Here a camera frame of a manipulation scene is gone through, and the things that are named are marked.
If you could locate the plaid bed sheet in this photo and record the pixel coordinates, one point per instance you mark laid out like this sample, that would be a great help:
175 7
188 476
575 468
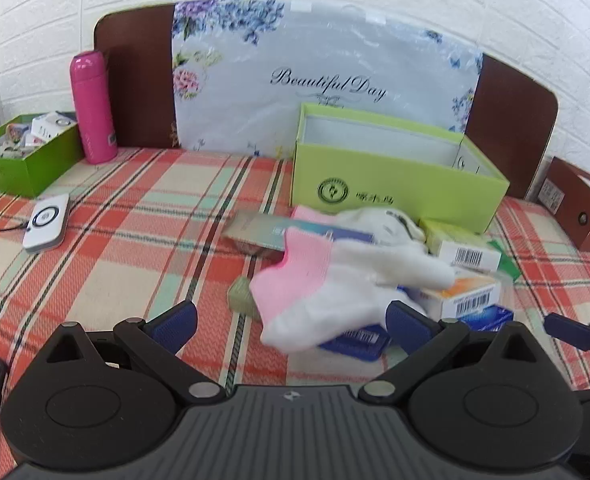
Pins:
125 260

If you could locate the yellow green medicine box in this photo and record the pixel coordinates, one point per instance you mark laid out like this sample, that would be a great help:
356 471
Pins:
455 245

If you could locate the olive small box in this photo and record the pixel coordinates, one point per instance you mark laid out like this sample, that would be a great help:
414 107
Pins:
242 297

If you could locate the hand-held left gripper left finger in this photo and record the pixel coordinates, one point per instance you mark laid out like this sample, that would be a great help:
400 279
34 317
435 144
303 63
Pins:
177 322

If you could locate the light green cardboard box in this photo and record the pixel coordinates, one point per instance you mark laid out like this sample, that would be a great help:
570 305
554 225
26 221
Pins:
375 180

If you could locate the orange white medicine box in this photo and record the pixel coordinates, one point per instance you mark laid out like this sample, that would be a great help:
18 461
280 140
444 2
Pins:
467 295

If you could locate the colourful small trinkets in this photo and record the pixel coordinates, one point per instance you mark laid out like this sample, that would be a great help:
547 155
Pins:
5 142

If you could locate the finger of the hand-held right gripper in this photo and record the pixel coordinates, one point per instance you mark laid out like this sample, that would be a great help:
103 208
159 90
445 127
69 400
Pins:
570 330

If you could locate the floral plastic bag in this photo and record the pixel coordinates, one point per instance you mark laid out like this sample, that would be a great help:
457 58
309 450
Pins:
325 60

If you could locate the pink thermos bottle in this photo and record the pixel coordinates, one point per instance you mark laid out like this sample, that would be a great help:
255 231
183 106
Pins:
92 110

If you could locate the white power bank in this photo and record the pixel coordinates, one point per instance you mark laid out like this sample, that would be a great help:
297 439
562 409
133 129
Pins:
47 222

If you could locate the dark green cardboard box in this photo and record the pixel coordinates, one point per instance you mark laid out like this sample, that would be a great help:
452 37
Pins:
25 170

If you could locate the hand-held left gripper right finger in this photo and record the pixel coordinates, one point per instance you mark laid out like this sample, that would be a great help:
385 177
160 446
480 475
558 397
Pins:
405 322

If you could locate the brown wooden headboard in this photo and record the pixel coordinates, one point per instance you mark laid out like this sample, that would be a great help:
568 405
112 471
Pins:
140 85

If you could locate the teal long medicine box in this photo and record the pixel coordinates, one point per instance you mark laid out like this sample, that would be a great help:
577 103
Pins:
260 232

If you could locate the white small box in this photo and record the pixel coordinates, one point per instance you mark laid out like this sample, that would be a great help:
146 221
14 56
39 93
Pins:
50 126

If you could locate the pink and white sock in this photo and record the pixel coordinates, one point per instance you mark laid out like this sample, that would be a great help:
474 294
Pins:
390 265
315 310

